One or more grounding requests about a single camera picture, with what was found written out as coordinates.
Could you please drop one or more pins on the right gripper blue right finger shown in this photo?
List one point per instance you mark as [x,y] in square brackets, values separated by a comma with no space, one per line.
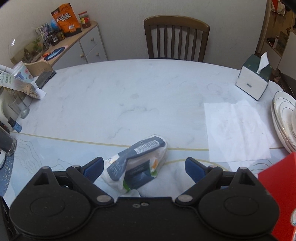
[194,169]

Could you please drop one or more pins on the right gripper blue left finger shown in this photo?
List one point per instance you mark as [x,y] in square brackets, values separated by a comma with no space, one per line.
[92,170]

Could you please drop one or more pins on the white grey green snack bag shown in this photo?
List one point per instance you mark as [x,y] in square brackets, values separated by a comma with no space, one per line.
[133,167]

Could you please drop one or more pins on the white paper napkin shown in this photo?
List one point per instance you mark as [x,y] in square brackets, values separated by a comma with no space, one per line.
[236,132]

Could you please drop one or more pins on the red cardboard box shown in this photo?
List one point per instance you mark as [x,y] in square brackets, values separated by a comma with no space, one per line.
[279,180]

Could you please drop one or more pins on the glass cup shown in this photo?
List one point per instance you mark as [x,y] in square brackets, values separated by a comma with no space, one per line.
[19,107]

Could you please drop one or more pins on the white plate stack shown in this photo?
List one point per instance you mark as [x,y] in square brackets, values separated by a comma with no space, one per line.
[283,115]

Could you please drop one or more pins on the white green tissue box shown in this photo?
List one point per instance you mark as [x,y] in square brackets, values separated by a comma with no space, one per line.
[254,76]

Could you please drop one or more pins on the white low side cabinet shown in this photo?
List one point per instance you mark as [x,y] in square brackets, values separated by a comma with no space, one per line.
[84,48]

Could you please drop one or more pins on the glass dome terrarium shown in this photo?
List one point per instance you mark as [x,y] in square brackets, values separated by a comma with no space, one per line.
[26,48]

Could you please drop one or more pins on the red lid jar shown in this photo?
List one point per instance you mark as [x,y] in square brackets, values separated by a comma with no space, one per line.
[84,19]

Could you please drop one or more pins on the orange snack bag on cabinet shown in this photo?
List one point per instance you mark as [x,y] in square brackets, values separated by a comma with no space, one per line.
[66,20]

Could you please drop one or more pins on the wooden chair by wall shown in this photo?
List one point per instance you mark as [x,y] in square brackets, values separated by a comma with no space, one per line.
[176,37]

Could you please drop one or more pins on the wooden wall shelf unit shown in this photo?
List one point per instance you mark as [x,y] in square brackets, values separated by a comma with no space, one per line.
[277,24]

